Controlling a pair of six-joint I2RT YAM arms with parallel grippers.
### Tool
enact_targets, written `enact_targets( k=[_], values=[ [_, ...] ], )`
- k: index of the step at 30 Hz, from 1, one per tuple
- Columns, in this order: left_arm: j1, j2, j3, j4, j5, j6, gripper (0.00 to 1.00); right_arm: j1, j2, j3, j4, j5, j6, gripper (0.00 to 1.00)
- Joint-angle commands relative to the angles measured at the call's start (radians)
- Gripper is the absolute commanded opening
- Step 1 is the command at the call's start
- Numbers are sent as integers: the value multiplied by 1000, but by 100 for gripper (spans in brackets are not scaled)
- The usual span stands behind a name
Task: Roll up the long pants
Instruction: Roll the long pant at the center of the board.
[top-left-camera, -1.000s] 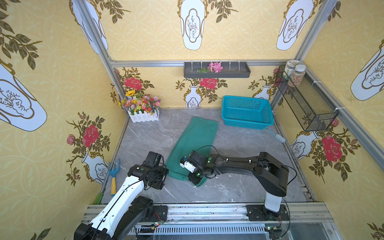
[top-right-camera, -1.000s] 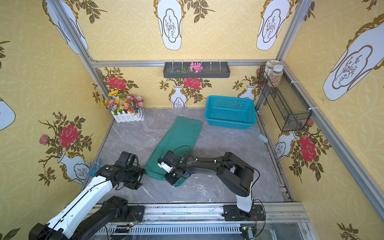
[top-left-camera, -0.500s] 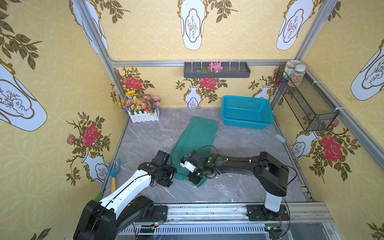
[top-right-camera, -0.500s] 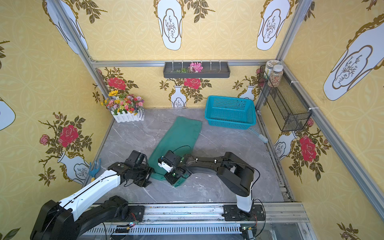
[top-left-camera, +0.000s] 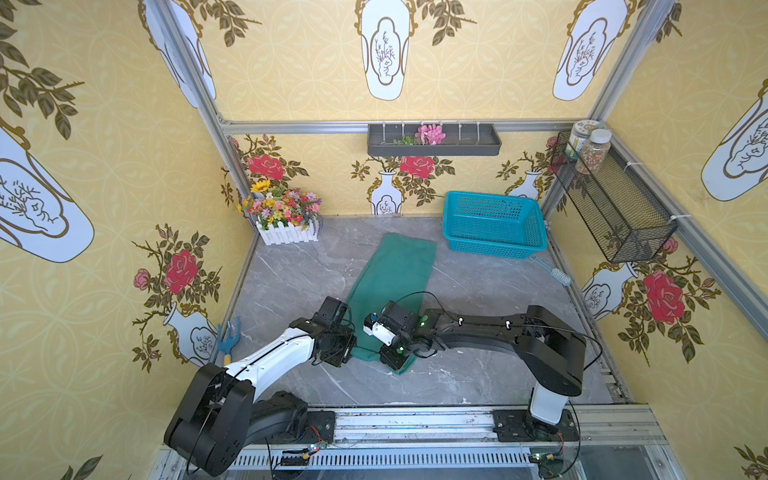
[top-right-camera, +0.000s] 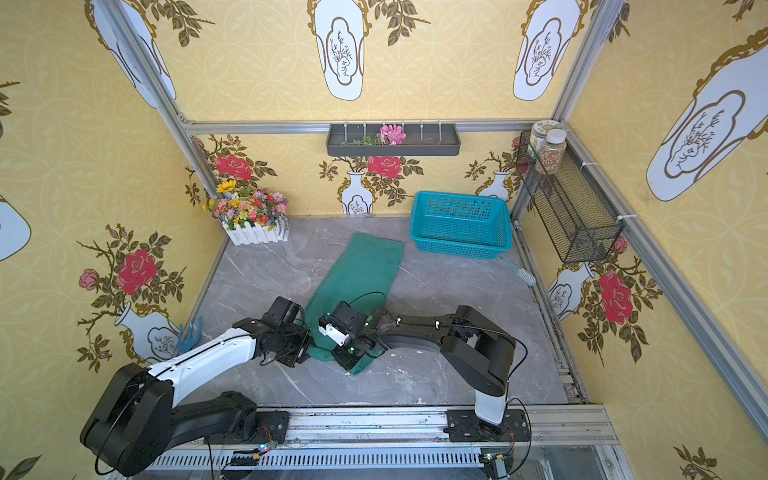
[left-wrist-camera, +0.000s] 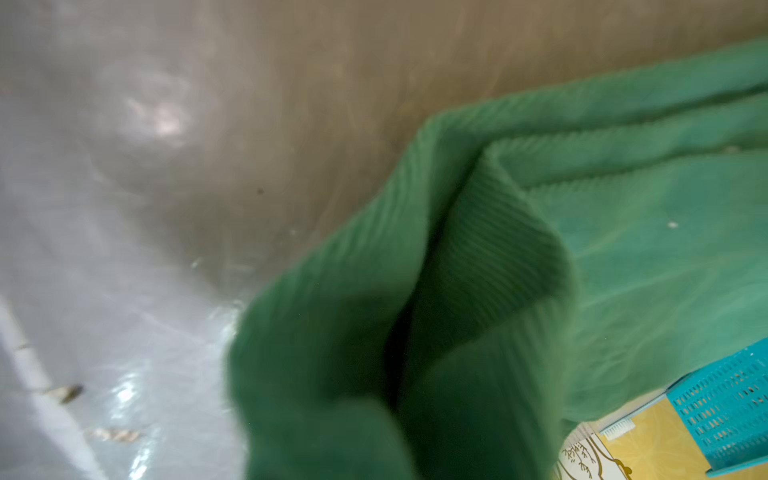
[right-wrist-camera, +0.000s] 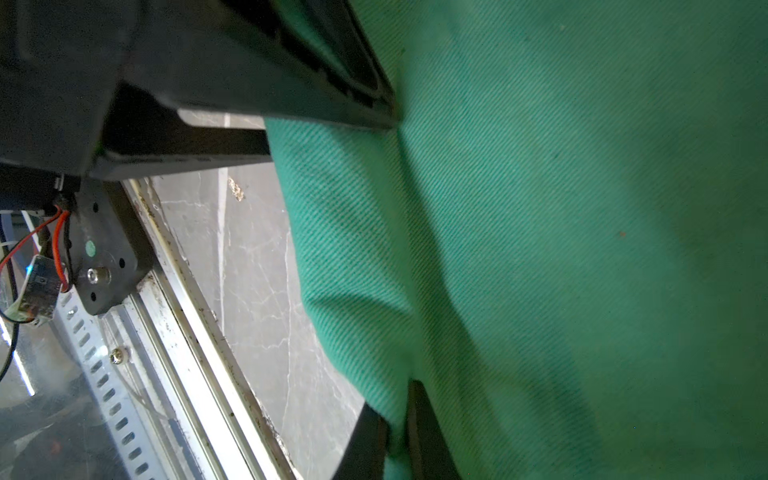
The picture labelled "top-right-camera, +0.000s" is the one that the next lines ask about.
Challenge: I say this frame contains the green long pants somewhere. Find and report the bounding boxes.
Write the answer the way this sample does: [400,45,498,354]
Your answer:
[305,233,404,362]

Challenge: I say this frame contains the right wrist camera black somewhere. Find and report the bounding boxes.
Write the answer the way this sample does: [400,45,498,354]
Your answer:
[318,301,368,347]

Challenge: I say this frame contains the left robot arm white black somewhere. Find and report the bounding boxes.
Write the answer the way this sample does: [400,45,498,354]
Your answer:
[80,319,311,476]

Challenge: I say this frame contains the small brush clear handle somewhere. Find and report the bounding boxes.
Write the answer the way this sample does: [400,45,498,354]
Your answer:
[497,255,537,287]

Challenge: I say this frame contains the pink artificial flower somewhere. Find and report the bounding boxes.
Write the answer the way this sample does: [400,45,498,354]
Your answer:
[376,124,407,145]

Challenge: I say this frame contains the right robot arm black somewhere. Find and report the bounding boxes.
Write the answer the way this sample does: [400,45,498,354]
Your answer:
[318,302,530,442]

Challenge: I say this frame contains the jar with yellow label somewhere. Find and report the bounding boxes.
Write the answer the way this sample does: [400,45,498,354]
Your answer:
[527,119,563,156]

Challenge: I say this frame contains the dark grey wall shelf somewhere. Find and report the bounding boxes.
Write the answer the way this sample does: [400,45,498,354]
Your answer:
[326,121,461,157]

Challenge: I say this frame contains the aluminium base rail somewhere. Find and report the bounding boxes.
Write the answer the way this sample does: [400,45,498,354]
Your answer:
[110,405,634,479]

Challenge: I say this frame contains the teal plastic basket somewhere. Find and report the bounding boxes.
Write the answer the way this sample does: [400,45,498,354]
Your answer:
[409,191,513,260]

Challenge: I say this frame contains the black wire mesh basket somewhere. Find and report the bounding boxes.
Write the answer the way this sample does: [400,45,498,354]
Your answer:
[521,132,624,264]

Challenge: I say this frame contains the jar with colourful beads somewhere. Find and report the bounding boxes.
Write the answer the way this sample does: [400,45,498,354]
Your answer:
[535,129,567,175]

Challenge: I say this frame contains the flower box white fence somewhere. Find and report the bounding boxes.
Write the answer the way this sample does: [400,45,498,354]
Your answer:
[201,180,290,246]

